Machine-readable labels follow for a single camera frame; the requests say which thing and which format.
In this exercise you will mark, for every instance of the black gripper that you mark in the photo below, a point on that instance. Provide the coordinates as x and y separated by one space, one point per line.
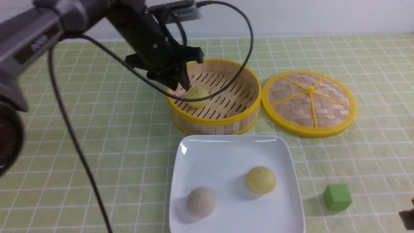
155 49

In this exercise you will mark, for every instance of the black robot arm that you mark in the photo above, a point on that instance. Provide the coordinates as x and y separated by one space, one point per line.
27 36

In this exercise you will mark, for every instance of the white square plate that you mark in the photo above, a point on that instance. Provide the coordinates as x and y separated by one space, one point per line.
220 163

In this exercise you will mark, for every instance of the grey steamed bun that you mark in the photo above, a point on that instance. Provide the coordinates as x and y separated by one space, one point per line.
201 202

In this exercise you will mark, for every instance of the bamboo steamer basket yellow rim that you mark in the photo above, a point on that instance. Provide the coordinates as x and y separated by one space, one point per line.
234 111

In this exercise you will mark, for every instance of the woven bamboo steamer lid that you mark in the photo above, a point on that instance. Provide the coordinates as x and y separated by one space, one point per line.
308 104

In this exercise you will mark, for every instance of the green cube block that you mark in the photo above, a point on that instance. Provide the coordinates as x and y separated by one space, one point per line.
337 197

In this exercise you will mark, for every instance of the dark right gripper tip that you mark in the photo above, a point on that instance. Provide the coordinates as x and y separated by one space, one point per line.
407 217

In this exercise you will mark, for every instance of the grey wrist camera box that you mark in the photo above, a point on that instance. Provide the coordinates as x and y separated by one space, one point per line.
183 10

